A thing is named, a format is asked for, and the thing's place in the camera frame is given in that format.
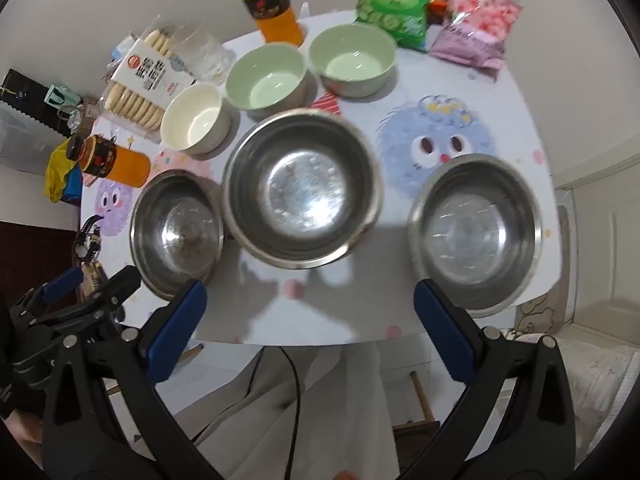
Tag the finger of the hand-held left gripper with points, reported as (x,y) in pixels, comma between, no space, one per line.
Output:
(120,285)
(60,285)

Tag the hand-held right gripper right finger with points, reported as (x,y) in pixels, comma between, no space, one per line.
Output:
(442,330)

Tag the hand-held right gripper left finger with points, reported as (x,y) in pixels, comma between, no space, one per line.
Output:
(180,330)

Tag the small steel bowl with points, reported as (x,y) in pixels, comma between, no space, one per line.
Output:
(175,235)

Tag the medium steel bowl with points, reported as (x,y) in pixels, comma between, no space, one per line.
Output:
(475,230)

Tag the white ceramic bowl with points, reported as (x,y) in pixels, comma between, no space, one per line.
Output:
(192,120)

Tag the large steel bowl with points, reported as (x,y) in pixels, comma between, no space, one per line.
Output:
(300,190)

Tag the pale green ceramic bowl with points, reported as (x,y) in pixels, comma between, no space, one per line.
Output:
(265,80)
(352,57)

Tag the small black gadget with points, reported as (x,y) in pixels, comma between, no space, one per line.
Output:
(89,240)

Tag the wooden stool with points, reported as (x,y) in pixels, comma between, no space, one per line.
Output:
(422,405)

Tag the cartoon printed tablecloth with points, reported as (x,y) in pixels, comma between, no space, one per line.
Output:
(360,305)

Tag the yellow cloth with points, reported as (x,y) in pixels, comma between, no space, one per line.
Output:
(60,175)

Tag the orange drink bottle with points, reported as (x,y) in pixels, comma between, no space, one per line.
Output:
(275,15)
(115,162)

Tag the white door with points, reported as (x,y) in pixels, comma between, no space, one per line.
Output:
(605,240)

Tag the clear biscuit package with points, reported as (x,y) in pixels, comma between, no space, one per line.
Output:
(142,85)

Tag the blue white tissue pack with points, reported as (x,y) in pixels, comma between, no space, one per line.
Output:
(122,52)

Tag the clear plastic cup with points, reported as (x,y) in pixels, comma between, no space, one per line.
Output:
(202,55)

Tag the pink snack bag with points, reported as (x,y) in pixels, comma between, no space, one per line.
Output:
(475,25)

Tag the small orange snack pack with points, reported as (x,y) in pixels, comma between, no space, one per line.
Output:
(439,7)

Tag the green chips bag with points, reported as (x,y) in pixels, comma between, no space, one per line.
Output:
(395,5)

